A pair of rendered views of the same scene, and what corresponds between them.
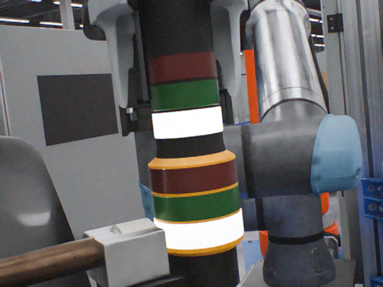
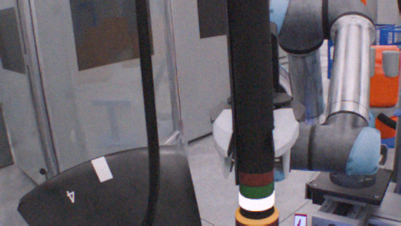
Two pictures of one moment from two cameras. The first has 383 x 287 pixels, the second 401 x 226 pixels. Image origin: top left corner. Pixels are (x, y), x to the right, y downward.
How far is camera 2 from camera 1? 0.19 m
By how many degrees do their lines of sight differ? 20
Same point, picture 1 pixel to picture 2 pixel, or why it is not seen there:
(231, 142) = (302, 140)
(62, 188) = (209, 69)
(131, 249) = not seen: outside the picture
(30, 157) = (181, 161)
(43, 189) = (187, 185)
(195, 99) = (259, 195)
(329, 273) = (371, 181)
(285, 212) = not seen: hidden behind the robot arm
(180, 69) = (253, 181)
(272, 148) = (326, 148)
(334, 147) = (362, 154)
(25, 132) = (186, 29)
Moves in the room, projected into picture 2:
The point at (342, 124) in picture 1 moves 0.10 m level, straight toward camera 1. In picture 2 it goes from (371, 139) to (359, 166)
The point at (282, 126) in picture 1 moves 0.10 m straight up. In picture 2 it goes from (334, 134) to (336, 69)
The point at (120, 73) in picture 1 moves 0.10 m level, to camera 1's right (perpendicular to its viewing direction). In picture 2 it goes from (225, 166) to (331, 169)
